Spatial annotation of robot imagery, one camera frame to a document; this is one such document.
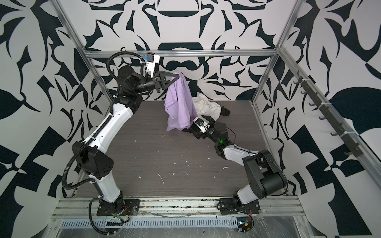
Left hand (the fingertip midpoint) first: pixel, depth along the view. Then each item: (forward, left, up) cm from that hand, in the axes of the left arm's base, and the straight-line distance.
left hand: (179, 71), depth 59 cm
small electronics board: (-47, -28, -52) cm, 76 cm away
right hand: (+1, -9, -32) cm, 34 cm away
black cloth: (+19, -30, -48) cm, 60 cm away
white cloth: (+17, -15, -40) cm, 46 cm away
